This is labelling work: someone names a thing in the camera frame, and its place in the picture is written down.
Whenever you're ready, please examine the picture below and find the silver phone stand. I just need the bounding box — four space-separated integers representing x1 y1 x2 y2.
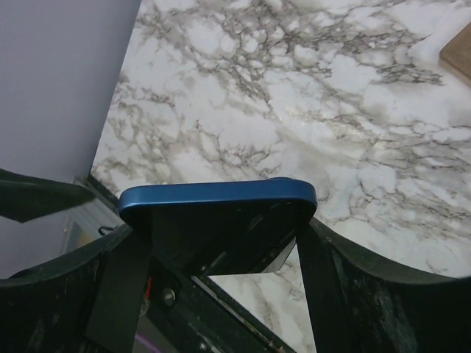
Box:
261 240 296 273

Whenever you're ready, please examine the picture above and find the wooden chessboard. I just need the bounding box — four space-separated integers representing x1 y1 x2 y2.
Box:
439 23 471 86

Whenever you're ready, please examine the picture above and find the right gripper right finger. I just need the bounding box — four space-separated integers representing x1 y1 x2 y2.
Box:
297 218 470 352

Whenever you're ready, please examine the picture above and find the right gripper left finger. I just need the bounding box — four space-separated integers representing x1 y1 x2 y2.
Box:
1 225 151 352

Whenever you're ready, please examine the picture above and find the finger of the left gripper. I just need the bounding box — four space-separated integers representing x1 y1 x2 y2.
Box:
1 169 94 223

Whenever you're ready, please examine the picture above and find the blue smartphone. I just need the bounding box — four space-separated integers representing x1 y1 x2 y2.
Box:
118 177 317 276

